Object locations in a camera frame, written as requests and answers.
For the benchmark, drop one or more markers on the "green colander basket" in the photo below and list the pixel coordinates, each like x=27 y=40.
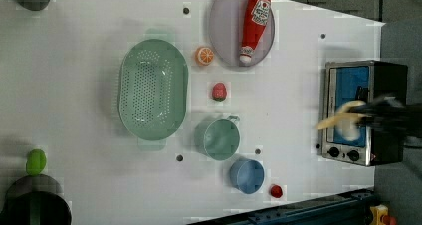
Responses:
x=153 y=90

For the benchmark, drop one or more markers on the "toy orange slice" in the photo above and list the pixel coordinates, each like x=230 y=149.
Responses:
x=204 y=56

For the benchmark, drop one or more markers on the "peeled toy banana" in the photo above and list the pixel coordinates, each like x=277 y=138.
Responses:
x=344 y=121

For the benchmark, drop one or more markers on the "red toy strawberry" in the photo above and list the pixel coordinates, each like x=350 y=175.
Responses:
x=276 y=191

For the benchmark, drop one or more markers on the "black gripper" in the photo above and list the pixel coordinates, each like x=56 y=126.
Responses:
x=391 y=116

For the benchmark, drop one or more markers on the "blue cup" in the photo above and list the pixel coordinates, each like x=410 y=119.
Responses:
x=247 y=175

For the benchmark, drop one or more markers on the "red ketchup bottle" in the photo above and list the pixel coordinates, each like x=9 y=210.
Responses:
x=255 y=22

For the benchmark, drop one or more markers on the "green toy piece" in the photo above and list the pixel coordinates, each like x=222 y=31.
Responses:
x=36 y=162

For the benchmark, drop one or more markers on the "grey round plate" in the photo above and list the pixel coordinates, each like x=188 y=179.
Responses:
x=225 y=27

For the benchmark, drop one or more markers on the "yellow toy object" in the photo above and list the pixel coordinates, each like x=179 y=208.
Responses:
x=381 y=216

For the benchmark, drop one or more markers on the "black cylinder lower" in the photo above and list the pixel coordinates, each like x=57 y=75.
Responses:
x=35 y=200

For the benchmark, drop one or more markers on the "green mug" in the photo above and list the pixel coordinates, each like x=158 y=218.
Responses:
x=218 y=139

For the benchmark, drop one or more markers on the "pink toy strawberry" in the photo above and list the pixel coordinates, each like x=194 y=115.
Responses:
x=219 y=92

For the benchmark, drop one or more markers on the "blue metal frame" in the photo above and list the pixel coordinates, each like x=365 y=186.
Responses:
x=348 y=208

